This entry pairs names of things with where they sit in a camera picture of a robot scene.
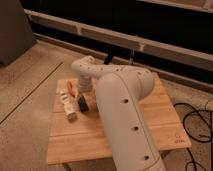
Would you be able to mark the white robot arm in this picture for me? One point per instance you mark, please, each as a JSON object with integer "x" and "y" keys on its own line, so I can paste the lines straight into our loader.
{"x": 119, "y": 89}

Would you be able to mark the black eraser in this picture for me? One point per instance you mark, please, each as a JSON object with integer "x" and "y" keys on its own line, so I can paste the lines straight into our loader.
{"x": 82, "y": 104}

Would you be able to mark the wooden board table top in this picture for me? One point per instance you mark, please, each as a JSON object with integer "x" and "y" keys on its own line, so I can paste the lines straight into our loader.
{"x": 84, "y": 139}

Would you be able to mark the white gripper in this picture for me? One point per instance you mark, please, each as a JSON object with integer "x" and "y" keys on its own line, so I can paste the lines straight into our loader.
{"x": 84, "y": 84}

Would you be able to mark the white ceramic cup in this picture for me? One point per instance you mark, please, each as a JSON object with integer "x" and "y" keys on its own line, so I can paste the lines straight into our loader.
{"x": 90, "y": 100}

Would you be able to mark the white shelf rail frame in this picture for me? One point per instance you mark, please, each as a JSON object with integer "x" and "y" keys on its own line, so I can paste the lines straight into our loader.
{"x": 170, "y": 52}

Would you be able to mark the grey cabinet at left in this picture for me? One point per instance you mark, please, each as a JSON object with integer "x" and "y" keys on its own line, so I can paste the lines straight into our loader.
{"x": 16, "y": 35}

